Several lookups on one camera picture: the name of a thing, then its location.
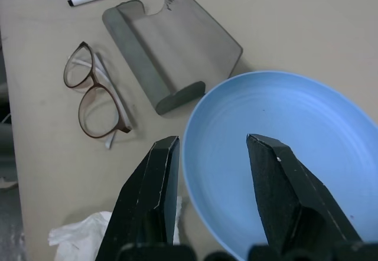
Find grey rectangular block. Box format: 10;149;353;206
102;0;244;116

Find brown framed eyeglasses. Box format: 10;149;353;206
62;41;133;150

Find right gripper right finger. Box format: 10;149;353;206
246;133;364;253

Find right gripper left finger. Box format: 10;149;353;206
94;135;181;261

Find light blue round plate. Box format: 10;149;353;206
180;70;378;261

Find white tissue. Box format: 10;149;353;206
48;195;184;261

